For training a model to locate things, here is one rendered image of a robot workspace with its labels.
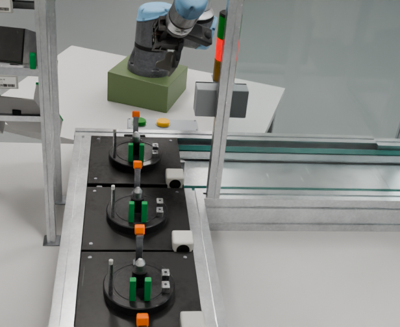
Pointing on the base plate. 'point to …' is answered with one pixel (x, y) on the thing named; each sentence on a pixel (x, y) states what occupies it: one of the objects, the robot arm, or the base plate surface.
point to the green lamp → (221, 27)
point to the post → (224, 96)
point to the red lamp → (218, 49)
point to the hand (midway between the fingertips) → (169, 52)
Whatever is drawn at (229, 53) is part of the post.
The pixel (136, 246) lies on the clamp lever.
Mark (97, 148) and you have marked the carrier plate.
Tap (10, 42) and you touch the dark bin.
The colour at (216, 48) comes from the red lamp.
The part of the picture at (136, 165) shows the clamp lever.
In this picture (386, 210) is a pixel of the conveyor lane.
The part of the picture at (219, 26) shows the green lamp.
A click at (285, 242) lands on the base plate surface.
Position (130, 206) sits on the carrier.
